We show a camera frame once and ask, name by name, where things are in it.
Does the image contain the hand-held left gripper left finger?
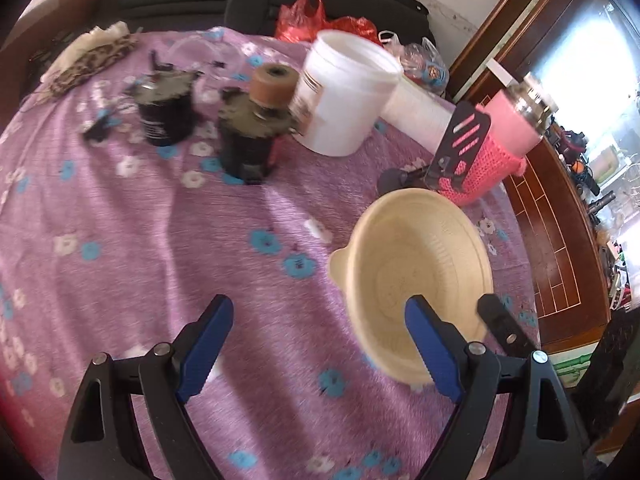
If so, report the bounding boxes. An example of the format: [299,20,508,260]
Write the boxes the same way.
[56,294,235,480]

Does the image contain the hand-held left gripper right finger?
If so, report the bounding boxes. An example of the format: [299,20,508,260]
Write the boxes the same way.
[404,294,586,480]

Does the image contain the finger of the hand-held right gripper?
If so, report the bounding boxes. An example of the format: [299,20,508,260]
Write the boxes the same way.
[476,294,542,359]

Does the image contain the cream plastic bowl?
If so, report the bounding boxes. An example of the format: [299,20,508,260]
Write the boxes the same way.
[327,187,496,387]

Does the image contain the wooden counter cabinet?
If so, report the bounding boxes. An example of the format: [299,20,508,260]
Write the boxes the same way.
[445,0,617,357]

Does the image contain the green and white box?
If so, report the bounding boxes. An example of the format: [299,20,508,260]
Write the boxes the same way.
[554,347,599,387]

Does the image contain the purple floral tablecloth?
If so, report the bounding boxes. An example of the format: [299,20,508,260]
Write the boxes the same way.
[0,27,543,480]

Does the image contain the black slotted spatula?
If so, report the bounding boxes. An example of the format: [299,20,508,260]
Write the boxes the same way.
[379,101,494,197]

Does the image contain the pink thermos flask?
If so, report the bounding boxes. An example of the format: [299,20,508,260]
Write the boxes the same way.
[481,72,559,150]

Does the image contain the dark bottle with cork cap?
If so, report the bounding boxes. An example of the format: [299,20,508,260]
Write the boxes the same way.
[216,64,301,184]

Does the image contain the white paper roll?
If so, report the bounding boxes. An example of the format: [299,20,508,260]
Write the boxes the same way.
[384,77,454,154]

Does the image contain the black charger adapter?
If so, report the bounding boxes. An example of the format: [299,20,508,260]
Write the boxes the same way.
[81,109,117,147]

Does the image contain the clear plastic bag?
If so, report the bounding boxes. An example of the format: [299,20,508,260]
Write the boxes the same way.
[379,31,450,94]

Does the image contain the white plastic jar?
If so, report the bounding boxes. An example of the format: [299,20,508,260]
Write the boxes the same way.
[290,30,404,157]

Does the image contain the leopard print pouch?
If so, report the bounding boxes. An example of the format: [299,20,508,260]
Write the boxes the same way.
[42,35,139,97]

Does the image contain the red plastic bag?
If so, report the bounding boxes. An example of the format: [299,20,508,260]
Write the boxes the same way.
[274,0,327,44]
[324,16,379,45]

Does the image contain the white cloth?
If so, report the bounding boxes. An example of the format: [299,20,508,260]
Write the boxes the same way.
[64,21,132,61]

